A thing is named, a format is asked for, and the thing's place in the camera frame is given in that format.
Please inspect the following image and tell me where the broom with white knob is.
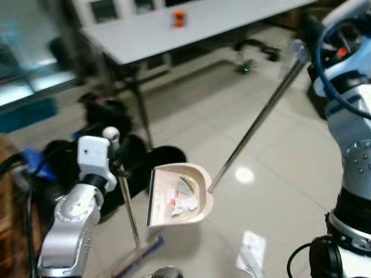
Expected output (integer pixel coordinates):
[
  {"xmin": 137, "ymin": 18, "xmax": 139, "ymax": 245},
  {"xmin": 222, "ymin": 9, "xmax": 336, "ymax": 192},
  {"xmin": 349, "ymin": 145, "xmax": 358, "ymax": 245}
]
[{"xmin": 102, "ymin": 126, "xmax": 165, "ymax": 277}]

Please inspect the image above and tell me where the beige dustpan with metal handle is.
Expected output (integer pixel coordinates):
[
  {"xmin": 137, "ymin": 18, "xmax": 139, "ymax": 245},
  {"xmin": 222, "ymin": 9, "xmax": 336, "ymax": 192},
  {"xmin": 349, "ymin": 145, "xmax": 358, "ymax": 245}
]
[{"xmin": 146, "ymin": 53, "xmax": 309, "ymax": 228}]

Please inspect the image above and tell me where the black bag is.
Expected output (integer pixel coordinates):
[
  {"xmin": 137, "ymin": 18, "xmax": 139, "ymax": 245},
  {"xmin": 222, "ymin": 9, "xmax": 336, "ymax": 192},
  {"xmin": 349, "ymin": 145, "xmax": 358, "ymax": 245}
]
[{"xmin": 35, "ymin": 92, "xmax": 187, "ymax": 224}]

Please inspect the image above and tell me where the paper trash with red print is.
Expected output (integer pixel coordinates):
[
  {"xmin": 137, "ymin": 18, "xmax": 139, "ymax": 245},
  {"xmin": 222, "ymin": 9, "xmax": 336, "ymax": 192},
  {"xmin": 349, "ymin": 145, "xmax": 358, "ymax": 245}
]
[{"xmin": 165, "ymin": 186, "xmax": 199, "ymax": 217}]

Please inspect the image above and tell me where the black device with green light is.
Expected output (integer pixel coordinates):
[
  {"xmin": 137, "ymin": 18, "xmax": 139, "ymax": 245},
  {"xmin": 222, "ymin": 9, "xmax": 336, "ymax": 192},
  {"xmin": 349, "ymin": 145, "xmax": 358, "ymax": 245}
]
[{"xmin": 233, "ymin": 38, "xmax": 282, "ymax": 76}]

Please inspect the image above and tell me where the blue cloth item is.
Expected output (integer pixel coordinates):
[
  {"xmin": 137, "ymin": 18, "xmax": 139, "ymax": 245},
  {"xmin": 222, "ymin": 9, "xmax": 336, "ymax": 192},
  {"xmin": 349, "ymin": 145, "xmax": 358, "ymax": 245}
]
[{"xmin": 21, "ymin": 148, "xmax": 59, "ymax": 185}]

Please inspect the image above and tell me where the grey robot foot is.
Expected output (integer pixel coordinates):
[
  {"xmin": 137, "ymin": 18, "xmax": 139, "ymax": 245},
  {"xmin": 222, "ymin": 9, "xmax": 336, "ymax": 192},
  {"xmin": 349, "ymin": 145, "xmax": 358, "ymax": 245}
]
[{"xmin": 150, "ymin": 265, "xmax": 185, "ymax": 278}]

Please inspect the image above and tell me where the white folding table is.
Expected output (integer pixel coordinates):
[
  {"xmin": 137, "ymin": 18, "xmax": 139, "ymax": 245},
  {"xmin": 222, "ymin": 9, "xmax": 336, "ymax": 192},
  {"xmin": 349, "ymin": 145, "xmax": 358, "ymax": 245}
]
[{"xmin": 80, "ymin": 0, "xmax": 317, "ymax": 150}]

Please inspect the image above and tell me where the small orange object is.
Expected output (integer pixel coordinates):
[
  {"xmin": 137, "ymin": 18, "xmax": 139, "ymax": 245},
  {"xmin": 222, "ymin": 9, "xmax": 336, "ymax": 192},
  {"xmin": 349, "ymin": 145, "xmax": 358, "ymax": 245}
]
[{"xmin": 172, "ymin": 9, "xmax": 187, "ymax": 28}]

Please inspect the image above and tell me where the white paper scrap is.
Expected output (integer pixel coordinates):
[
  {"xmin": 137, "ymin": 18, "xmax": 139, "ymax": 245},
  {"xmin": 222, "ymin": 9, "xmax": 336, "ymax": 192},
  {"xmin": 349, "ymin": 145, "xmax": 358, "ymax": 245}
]
[{"xmin": 235, "ymin": 231, "xmax": 267, "ymax": 278}]

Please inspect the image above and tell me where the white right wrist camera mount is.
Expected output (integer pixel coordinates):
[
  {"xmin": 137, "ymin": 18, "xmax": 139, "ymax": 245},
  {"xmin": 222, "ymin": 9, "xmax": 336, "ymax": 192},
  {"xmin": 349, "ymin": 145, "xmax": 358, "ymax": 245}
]
[{"xmin": 313, "ymin": 0, "xmax": 371, "ymax": 98}]

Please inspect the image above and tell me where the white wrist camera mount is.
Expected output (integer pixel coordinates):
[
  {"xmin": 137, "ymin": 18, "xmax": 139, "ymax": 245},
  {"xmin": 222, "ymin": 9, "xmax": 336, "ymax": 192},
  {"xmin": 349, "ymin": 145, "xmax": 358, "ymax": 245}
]
[
  {"xmin": 313, "ymin": 0, "xmax": 371, "ymax": 98},
  {"xmin": 77, "ymin": 136, "xmax": 118, "ymax": 185}
]

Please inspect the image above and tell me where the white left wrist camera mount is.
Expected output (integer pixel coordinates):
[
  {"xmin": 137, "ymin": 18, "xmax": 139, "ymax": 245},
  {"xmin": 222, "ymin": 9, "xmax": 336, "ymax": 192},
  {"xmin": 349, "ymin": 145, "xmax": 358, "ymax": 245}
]
[{"xmin": 77, "ymin": 136, "xmax": 118, "ymax": 185}]

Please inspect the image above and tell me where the blue cable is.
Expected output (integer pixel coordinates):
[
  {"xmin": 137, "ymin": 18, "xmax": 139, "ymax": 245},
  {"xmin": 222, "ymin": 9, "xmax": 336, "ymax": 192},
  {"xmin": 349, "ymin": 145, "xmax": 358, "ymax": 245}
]
[{"xmin": 315, "ymin": 22, "xmax": 371, "ymax": 121}]

